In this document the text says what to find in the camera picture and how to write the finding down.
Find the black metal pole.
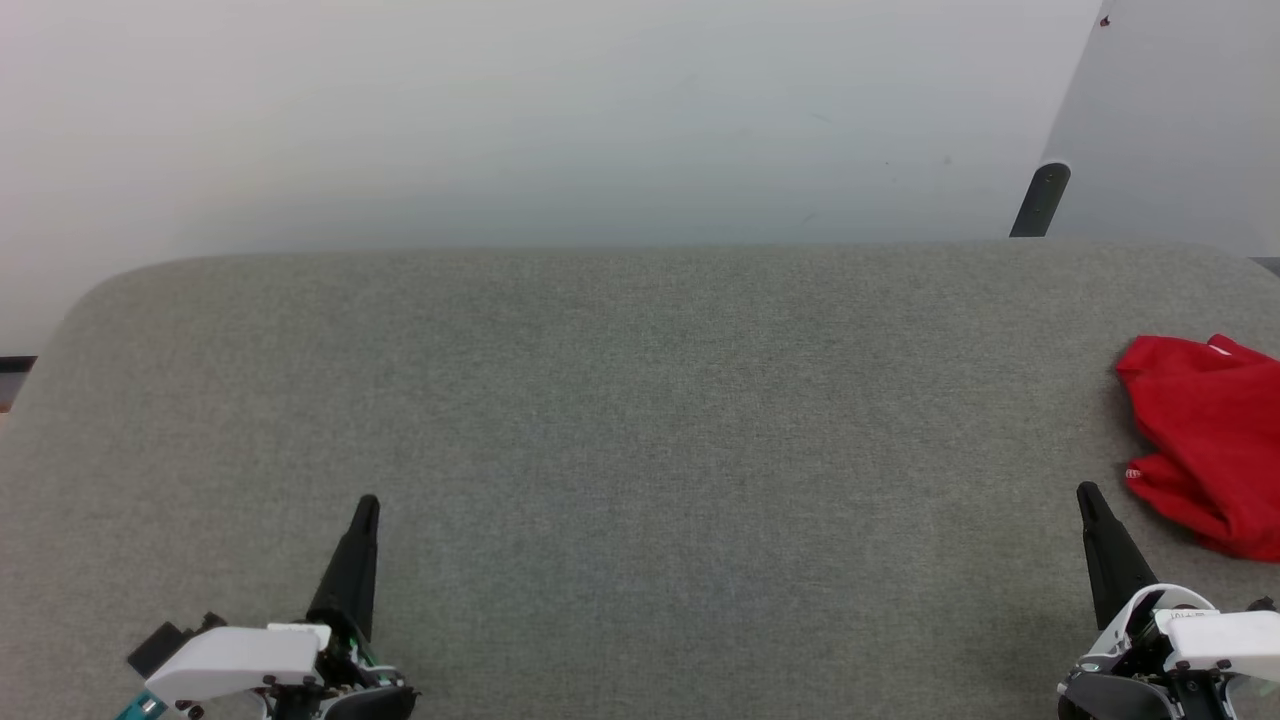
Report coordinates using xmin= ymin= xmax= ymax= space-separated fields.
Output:
xmin=1008 ymin=162 xmax=1072 ymax=239

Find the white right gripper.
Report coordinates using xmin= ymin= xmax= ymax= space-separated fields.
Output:
xmin=1058 ymin=481 xmax=1280 ymax=720

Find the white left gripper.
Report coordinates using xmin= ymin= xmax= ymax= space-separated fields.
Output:
xmin=145 ymin=494 xmax=421 ymax=720

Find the red Bulls basketball jersey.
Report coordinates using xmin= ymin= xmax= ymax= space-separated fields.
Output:
xmin=1115 ymin=334 xmax=1280 ymax=563

